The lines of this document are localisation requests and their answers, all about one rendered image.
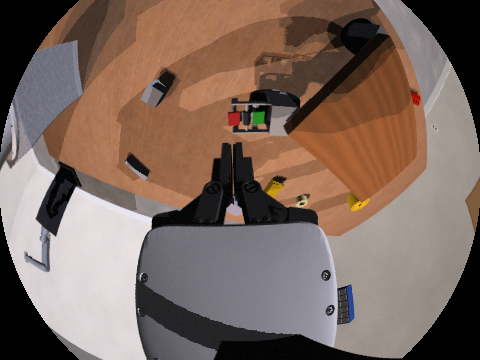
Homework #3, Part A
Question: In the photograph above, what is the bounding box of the small red block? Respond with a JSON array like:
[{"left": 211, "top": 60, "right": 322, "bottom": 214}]
[{"left": 411, "top": 91, "right": 421, "bottom": 105}]

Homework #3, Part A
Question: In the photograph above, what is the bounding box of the yellow rectangular bar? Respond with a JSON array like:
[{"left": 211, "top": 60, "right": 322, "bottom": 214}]
[{"left": 263, "top": 178, "right": 284, "bottom": 198}]

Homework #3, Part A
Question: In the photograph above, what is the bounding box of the cream roll of tape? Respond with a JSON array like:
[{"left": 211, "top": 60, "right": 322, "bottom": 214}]
[{"left": 295, "top": 195, "right": 308, "bottom": 207}]

